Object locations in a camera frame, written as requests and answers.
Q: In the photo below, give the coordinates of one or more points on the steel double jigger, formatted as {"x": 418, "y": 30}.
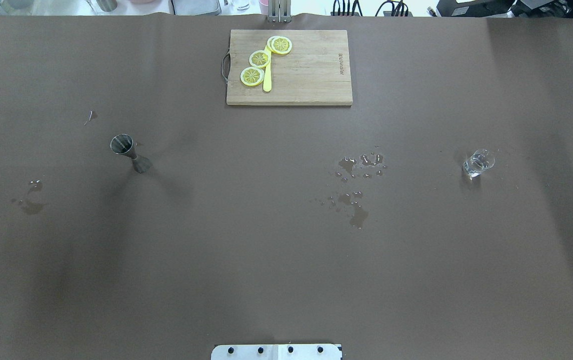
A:
{"x": 123, "y": 144}

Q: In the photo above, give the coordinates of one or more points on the clear glass measuring cup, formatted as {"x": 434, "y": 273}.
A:
{"x": 480, "y": 161}

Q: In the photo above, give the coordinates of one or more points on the pink plastic cup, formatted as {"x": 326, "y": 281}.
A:
{"x": 264, "y": 6}

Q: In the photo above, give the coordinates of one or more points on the yellow plastic knife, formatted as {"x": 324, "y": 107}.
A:
{"x": 267, "y": 84}

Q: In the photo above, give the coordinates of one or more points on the wooden cutting board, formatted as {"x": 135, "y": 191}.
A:
{"x": 316, "y": 72}

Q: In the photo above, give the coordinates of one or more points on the middle lemon slice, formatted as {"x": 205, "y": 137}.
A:
{"x": 260, "y": 58}

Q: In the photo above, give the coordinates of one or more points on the far lemon slice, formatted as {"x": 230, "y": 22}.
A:
{"x": 280, "y": 45}

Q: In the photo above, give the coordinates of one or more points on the metal lidded tray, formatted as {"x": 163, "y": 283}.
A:
{"x": 196, "y": 7}

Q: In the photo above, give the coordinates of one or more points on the lemon slice near handle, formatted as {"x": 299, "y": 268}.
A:
{"x": 252, "y": 76}

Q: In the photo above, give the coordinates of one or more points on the aluminium frame post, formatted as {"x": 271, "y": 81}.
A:
{"x": 279, "y": 11}

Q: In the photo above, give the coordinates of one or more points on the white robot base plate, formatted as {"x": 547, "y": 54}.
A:
{"x": 287, "y": 351}

